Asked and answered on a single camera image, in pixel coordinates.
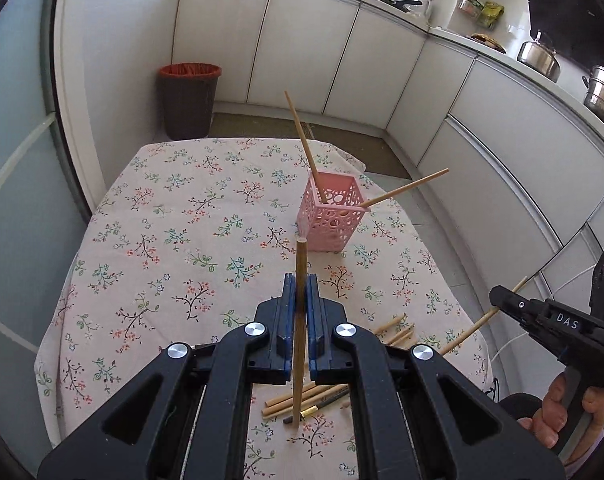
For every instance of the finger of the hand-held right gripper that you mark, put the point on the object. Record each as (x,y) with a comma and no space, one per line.
(512,305)

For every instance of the dark chopstick with gold band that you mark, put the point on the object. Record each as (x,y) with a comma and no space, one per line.
(327,402)

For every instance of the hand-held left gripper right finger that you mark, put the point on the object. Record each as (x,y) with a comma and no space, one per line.
(313,320)

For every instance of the white kitchen countertop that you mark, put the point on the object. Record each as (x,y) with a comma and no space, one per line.
(567,91)

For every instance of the person's right hand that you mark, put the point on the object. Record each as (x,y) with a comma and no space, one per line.
(547,420)

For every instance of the brown trash bin red liner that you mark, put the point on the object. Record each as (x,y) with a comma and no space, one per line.
(189,105)

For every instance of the frosted glass door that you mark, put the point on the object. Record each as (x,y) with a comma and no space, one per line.
(12,210)

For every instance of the brown woven trivet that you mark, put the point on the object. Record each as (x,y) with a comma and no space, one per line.
(487,41)

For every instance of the steel kettle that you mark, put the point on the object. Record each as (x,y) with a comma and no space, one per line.
(539,55)

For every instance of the brown floor mat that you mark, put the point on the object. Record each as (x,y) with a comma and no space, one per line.
(352,145)

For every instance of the white kitchen cabinets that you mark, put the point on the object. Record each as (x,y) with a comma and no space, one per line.
(307,35)

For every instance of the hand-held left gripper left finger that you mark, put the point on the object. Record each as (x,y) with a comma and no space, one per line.
(288,320)

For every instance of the floral tablecloth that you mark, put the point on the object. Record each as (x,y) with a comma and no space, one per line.
(182,220)

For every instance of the green packet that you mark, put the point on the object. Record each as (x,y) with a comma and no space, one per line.
(491,14)

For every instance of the pink perforated utensil holder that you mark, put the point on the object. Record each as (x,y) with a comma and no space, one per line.
(327,230)

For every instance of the wooden chopstick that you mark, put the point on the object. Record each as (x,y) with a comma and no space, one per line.
(474,326)
(302,137)
(412,186)
(300,265)
(389,324)
(282,396)
(277,408)
(399,333)
(405,338)

